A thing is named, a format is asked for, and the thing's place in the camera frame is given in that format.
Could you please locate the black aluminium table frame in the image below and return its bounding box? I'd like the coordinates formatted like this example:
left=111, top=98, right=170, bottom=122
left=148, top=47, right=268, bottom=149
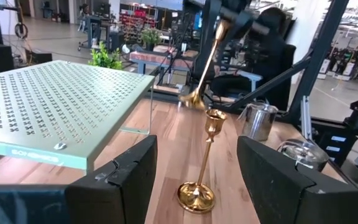
left=191, top=0, right=351, bottom=125

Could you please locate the gold candlestick holder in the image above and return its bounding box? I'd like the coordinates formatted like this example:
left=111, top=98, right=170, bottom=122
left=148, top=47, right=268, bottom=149
left=178, top=20, right=231, bottom=110
left=176, top=108, right=228, bottom=215

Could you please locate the black rolling table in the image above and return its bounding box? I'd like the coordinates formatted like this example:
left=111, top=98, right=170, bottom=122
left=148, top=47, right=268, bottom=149
left=78, top=15, right=117, bottom=52

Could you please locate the blue bench table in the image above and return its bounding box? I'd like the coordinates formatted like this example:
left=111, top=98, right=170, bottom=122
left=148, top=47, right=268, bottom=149
left=129, top=46, right=198, bottom=75

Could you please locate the silver aluminium profile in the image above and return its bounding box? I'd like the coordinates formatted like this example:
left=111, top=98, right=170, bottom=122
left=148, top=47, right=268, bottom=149
left=300, top=95, right=313, bottom=144

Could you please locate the black office chair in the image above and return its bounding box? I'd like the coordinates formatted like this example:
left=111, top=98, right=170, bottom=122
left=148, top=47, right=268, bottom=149
left=209, top=43, right=298, bottom=111

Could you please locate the galvanized metal tin with lid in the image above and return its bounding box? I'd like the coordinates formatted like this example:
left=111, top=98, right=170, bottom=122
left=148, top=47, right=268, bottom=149
left=277, top=139, right=331, bottom=172

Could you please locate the red storage rack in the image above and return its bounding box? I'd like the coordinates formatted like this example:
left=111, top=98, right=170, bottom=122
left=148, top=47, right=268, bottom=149
left=119, top=7, right=158, bottom=30

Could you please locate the small potted plant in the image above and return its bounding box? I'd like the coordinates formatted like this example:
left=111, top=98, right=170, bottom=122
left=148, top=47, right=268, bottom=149
left=140, top=27, right=163, bottom=52

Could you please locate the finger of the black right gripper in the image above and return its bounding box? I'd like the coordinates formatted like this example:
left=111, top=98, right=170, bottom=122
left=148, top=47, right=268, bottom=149
left=237, top=11, right=255, bottom=32
left=226, top=19, right=242, bottom=42

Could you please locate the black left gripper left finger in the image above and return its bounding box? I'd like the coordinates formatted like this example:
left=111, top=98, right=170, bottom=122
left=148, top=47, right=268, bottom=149
left=0, top=135, right=158, bottom=224

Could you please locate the glass jar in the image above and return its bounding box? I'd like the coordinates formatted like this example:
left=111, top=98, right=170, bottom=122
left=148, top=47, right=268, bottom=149
left=237, top=101, right=279, bottom=142

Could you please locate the person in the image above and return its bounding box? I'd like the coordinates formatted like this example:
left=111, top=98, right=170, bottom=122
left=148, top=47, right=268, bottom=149
left=244, top=6, right=291, bottom=82

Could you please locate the green perforated metal shelf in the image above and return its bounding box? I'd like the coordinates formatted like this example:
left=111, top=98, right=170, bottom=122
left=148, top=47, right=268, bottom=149
left=0, top=60, right=156, bottom=175

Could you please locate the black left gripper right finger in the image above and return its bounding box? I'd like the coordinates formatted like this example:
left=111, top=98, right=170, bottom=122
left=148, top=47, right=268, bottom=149
left=237, top=136, right=358, bottom=224

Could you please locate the green plant in white pot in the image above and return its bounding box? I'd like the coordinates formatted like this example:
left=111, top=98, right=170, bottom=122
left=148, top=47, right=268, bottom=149
left=88, top=42, right=124, bottom=71

